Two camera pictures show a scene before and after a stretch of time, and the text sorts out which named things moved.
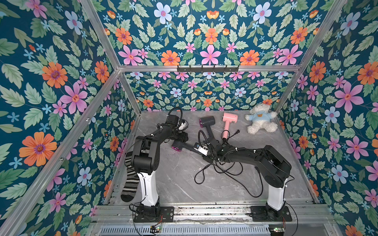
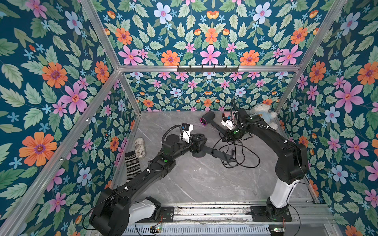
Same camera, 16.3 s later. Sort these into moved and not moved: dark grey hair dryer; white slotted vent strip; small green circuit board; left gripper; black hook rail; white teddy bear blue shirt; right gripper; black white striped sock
Moved: left gripper; right gripper; dark grey hair dryer
Not moved: black hook rail; black white striped sock; white teddy bear blue shirt; white slotted vent strip; small green circuit board
